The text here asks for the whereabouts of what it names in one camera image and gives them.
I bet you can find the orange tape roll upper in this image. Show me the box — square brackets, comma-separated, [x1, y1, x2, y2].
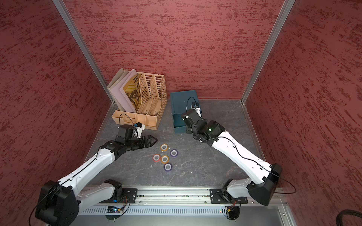
[160, 144, 169, 152]

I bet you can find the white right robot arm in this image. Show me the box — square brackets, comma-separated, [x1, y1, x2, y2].
[182, 109, 282, 206]

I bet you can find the red tape roll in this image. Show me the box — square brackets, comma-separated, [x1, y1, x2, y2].
[152, 154, 161, 163]

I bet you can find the purple tape roll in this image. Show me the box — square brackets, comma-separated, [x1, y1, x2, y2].
[164, 163, 173, 172]
[170, 149, 178, 158]

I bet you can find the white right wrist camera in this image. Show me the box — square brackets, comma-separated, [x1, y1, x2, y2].
[191, 102, 202, 118]

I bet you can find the purple tape roll upper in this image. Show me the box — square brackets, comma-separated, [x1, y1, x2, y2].
[170, 149, 178, 158]

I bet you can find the orange tape roll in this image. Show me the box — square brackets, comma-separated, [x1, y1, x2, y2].
[160, 144, 169, 152]
[161, 155, 170, 164]

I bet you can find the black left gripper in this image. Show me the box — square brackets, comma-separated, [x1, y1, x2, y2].
[125, 135, 158, 150]

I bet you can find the orange tape roll middle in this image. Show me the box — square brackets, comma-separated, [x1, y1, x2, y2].
[161, 155, 170, 164]

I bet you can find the teal drawer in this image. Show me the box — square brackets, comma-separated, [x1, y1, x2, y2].
[173, 114, 191, 134]

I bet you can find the black cable loop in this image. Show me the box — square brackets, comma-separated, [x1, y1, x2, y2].
[336, 208, 362, 226]

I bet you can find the aluminium front rail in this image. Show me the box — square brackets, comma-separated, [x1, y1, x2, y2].
[46, 186, 298, 226]

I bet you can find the teal drawer cabinet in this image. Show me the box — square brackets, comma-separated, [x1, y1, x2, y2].
[170, 90, 202, 134]

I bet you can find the beige plastic desk organizer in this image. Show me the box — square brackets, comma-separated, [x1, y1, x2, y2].
[112, 72, 167, 131]

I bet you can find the grey-beige folder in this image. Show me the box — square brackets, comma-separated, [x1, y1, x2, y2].
[107, 68, 129, 111]

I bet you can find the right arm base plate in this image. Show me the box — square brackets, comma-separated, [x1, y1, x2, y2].
[209, 188, 248, 204]

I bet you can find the purple tape roll lower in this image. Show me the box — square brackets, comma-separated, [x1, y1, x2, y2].
[164, 163, 173, 172]

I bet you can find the yellow patterned book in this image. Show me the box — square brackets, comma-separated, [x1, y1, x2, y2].
[123, 73, 141, 113]

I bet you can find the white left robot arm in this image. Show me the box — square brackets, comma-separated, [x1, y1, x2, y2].
[31, 122, 158, 226]

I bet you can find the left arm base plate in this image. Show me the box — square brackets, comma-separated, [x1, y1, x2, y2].
[101, 188, 138, 204]

